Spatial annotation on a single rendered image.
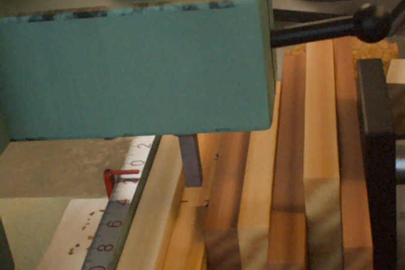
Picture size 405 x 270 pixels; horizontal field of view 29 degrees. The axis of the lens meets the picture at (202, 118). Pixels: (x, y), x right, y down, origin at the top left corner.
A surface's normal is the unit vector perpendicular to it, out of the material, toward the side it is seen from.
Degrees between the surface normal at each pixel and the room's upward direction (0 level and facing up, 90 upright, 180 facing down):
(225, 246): 90
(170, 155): 0
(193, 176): 90
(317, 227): 90
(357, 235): 0
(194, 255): 0
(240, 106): 90
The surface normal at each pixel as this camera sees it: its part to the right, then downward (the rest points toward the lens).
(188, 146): -0.13, 0.48
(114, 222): -0.12, -0.88
